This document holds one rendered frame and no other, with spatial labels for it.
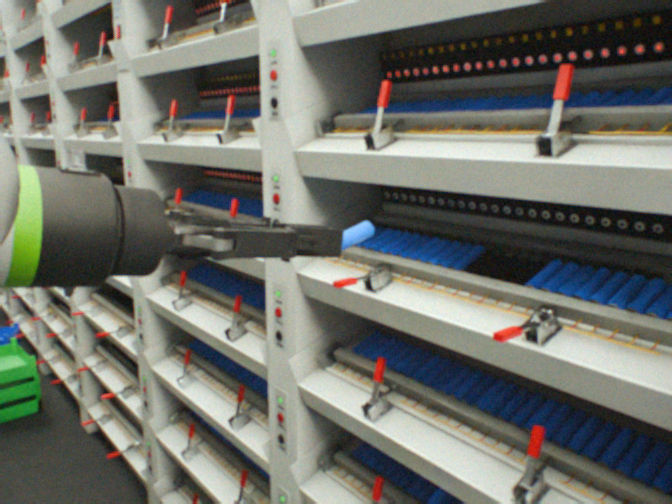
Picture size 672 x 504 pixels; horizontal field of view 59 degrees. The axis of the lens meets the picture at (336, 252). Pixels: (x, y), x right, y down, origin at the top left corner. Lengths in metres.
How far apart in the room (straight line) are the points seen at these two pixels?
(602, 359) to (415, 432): 0.33
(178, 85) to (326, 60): 0.70
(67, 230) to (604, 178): 0.47
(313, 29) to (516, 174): 0.42
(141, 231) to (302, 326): 0.58
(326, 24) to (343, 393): 0.57
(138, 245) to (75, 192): 0.06
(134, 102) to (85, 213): 1.13
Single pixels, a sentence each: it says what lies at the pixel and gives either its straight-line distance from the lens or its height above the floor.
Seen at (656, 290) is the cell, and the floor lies 0.96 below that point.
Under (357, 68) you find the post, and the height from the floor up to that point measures 1.24.
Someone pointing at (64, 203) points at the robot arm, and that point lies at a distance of 0.47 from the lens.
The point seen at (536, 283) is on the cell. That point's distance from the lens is 0.75.
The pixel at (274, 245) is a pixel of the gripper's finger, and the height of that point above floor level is 1.03.
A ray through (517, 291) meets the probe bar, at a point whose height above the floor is 0.95.
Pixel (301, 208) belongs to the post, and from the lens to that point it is 0.97.
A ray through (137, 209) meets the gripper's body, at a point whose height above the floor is 1.07.
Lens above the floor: 1.13
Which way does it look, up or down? 12 degrees down
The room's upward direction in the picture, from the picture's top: straight up
